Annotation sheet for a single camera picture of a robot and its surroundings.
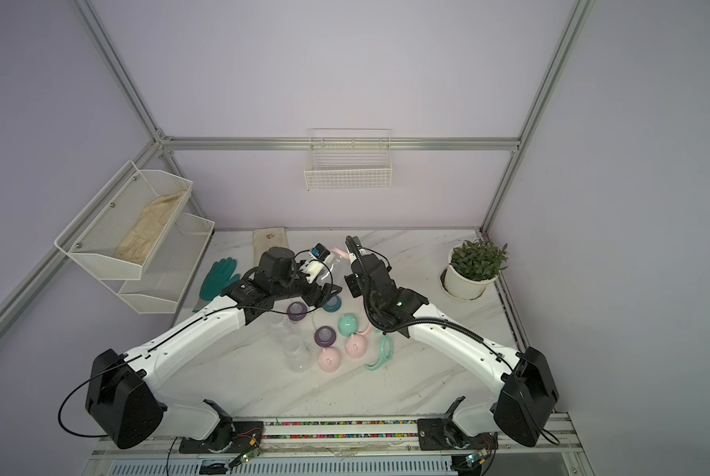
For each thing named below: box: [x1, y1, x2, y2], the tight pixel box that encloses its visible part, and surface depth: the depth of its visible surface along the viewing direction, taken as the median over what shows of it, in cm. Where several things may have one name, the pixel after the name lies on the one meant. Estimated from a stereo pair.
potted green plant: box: [444, 238, 508, 300], surface depth 92 cm
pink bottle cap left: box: [317, 347, 343, 373], surface depth 85 cm
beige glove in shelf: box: [114, 190, 184, 265], surface depth 81 cm
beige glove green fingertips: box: [251, 227, 289, 268], surface depth 121 cm
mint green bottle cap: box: [337, 312, 359, 338], surface depth 92 cm
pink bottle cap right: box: [345, 333, 368, 359], surface depth 88 cm
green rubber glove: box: [192, 256, 241, 313], surface depth 107 cm
